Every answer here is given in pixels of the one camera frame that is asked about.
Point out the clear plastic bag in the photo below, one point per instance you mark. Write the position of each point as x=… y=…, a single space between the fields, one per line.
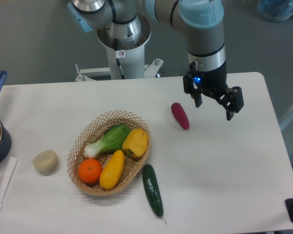
x=275 y=10

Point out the beige potato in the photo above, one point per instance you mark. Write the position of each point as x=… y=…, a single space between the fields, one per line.
x=45 y=160

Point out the dark green cucumber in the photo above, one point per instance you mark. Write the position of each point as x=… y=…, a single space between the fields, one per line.
x=152 y=191

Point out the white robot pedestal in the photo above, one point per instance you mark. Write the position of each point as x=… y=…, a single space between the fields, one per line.
x=125 y=49

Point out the green bok choy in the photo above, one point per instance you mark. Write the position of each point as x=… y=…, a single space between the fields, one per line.
x=111 y=141

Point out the yellow mango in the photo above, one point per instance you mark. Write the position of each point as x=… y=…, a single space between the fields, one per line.
x=112 y=171

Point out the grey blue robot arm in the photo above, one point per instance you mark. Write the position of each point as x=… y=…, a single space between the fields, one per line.
x=199 y=21

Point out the purple sweet potato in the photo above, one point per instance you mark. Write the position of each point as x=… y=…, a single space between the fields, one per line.
x=180 y=115

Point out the orange fruit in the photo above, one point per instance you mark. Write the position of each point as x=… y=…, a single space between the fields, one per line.
x=89 y=171

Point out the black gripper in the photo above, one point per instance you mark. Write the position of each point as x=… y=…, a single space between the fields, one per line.
x=213 y=84

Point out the yellow bell pepper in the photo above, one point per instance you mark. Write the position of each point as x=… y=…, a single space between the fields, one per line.
x=135 y=143

